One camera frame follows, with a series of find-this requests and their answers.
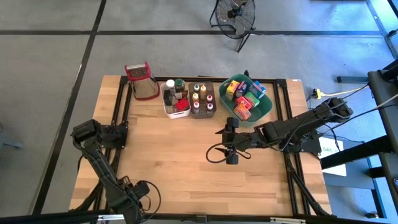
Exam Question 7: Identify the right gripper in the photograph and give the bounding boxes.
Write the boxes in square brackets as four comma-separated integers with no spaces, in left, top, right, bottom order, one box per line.
[214,116,265,166]

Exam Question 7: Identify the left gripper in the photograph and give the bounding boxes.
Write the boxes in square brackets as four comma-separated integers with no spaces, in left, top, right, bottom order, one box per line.
[107,180,151,224]

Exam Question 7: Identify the orange snack box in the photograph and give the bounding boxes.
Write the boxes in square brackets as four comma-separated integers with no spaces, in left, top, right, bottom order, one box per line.
[233,104,252,121]

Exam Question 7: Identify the yellow Corn Pops box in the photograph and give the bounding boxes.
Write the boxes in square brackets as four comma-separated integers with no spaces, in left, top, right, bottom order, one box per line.
[226,80,241,102]

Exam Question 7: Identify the red-lid smoked paprika tin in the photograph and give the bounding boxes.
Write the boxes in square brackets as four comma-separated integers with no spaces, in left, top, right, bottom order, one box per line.
[175,98,190,113]

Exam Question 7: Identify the Frosted Flakes cereal box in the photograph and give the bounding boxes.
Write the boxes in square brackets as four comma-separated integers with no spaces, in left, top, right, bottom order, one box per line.
[235,81,251,100]

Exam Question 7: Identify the green-lid spice jar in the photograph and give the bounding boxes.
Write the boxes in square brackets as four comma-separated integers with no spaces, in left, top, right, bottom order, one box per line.
[174,78,186,94]

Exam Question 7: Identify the brown plastic tray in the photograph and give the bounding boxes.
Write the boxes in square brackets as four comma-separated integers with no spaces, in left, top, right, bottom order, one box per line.
[188,82,216,119]

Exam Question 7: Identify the white plastic bin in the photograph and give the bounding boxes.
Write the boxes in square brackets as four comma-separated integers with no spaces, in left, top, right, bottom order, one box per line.
[160,81,192,120]

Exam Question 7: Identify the green plastic bin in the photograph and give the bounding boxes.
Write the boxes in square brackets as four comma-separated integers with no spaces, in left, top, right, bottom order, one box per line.
[218,73,274,128]

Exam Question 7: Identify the white paper sheet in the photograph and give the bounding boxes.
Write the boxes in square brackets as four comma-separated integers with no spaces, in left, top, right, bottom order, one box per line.
[318,136,348,177]

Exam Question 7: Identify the black floor fan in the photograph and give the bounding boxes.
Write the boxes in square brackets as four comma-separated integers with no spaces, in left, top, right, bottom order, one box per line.
[209,0,256,53]

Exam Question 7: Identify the black diagonal rig strut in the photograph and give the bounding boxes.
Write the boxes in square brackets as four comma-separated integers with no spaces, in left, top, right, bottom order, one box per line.
[320,135,398,170]

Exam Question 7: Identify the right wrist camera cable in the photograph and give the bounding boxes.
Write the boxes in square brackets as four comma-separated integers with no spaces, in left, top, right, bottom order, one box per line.
[205,142,252,164]

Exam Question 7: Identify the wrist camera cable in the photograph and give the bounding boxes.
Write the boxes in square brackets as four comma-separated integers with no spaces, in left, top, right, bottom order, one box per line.
[205,142,252,164]
[136,179,162,223]

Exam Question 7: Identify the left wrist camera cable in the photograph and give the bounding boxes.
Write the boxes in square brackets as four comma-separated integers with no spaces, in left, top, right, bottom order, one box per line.
[136,179,162,223]

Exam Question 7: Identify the black aluminium table frame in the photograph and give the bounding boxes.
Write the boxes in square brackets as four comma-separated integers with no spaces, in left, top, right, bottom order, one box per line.
[70,75,332,218]

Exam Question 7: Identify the black camera rig crossbar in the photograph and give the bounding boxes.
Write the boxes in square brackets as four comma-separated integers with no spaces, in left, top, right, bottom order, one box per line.
[0,210,398,224]

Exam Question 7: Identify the red-handled metal box grater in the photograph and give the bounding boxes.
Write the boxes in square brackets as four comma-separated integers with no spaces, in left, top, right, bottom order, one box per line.
[124,62,160,101]

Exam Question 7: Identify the yellow extension cable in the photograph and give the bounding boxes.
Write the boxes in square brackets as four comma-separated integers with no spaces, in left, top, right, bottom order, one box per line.
[312,83,371,100]

